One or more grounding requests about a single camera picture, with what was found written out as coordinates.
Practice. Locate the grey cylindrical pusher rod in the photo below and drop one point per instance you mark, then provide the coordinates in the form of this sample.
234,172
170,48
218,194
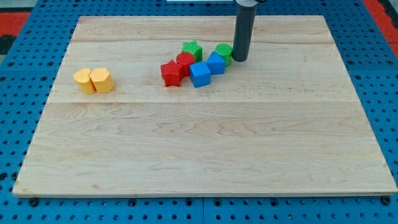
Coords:
243,29

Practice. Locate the yellow hexagon block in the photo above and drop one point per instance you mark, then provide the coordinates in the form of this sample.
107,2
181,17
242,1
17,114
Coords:
102,80

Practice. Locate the green cylinder block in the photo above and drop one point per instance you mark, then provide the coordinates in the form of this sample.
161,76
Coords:
225,51

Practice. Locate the blue triangular block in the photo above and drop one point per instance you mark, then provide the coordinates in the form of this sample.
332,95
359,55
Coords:
216,64

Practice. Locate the green star block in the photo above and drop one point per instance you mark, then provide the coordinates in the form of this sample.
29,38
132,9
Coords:
194,48

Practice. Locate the red cylinder block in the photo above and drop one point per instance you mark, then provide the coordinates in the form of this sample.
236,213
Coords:
185,59

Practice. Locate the blue cube block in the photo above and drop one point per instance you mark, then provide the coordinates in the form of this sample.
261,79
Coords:
200,74

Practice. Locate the red star block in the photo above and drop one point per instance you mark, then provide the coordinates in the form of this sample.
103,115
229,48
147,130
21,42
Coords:
171,73

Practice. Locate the light wooden board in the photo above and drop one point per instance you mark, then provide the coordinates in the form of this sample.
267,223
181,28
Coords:
287,122

